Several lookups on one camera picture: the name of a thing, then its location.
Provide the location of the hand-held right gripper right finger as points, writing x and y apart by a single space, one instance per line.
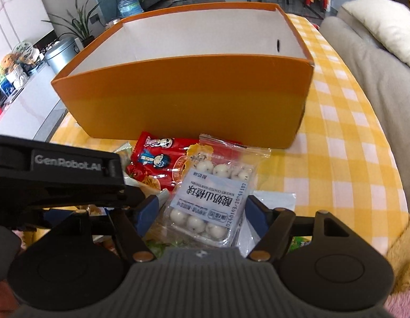
256 215

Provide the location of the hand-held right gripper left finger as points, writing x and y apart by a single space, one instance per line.
147 213

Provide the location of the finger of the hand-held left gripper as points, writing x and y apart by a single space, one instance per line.
133 197

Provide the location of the clear packet of white balls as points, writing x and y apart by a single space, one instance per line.
208 202

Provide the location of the green snack packet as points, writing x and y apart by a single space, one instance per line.
301 242

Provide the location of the orange cardboard box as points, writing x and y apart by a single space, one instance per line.
191 106

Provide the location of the orange yellow snack packet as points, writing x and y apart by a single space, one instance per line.
152 184

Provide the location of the white long snack packet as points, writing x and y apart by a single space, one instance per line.
277 202

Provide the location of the red cartoon snack packet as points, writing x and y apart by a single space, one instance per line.
158 159

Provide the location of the yellow checkered tablecloth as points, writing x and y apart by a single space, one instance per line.
340 139

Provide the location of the silver tin can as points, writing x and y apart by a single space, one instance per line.
62 56

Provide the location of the orange plush toy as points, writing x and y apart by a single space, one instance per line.
8 62

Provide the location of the patterned round toy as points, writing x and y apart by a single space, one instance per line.
26 53

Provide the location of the potted plant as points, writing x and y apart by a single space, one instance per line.
81 26

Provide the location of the yellow plush blanket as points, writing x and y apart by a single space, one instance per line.
405 255

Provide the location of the beige sofa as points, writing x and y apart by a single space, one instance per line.
374 89

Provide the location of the pink fuzzy cloth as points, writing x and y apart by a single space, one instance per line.
403 306

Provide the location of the blue water bottle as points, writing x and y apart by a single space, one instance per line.
129 5

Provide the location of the cream cushion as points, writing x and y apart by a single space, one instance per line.
383 23

